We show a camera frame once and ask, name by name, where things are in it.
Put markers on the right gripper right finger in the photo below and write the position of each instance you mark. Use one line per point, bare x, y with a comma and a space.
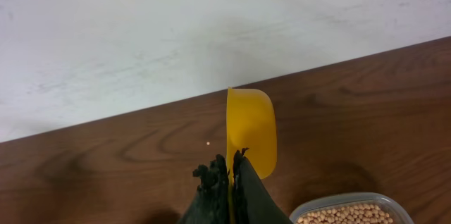
251, 201

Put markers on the soybeans in container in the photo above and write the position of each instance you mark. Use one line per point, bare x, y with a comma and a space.
351, 214

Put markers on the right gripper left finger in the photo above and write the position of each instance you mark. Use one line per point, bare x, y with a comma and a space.
210, 204

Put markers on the yellow measuring scoop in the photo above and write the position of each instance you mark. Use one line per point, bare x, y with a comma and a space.
251, 124

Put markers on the clear plastic container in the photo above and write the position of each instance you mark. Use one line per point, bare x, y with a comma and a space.
398, 214

